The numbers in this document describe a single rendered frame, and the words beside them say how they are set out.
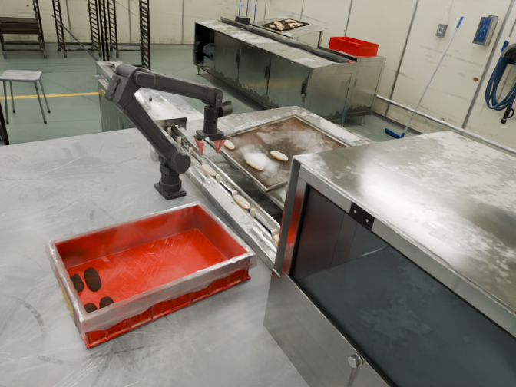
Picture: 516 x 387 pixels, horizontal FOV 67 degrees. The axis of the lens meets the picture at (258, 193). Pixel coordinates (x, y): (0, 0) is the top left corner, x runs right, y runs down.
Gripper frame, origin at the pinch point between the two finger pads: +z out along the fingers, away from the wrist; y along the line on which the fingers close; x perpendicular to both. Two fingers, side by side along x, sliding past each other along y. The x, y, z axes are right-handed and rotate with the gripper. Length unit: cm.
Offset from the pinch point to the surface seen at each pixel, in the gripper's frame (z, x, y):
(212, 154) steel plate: 11.1, 18.8, 11.2
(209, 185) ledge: 6.8, -15.0, -6.6
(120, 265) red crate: 11, -43, -48
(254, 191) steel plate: 11.0, -19.4, 12.2
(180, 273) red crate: 11, -54, -34
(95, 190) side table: 11.2, 3.4, -45.4
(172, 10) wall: 25, 701, 250
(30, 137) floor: 94, 265, -56
